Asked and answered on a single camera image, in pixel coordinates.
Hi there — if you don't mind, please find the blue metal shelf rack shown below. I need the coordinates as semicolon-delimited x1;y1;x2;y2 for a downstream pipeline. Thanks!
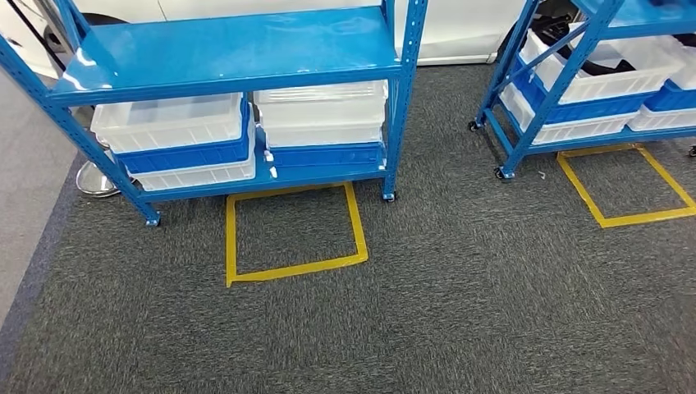
468;0;696;181
0;0;431;229

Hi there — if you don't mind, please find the black curved plastic part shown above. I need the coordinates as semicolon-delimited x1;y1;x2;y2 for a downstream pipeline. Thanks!
529;12;638;78

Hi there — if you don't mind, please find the yellow floor tape square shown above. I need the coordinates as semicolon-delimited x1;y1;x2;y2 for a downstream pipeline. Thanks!
225;181;369;289
556;142;696;230

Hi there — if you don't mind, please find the white car with red stripe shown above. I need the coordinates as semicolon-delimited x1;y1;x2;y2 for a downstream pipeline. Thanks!
0;0;545;80

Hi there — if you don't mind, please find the thin black pole stand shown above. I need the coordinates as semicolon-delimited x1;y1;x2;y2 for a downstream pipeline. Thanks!
5;0;62;56

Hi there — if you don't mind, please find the chrome stanchion post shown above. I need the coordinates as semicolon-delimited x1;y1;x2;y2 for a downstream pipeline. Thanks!
74;138;122;199

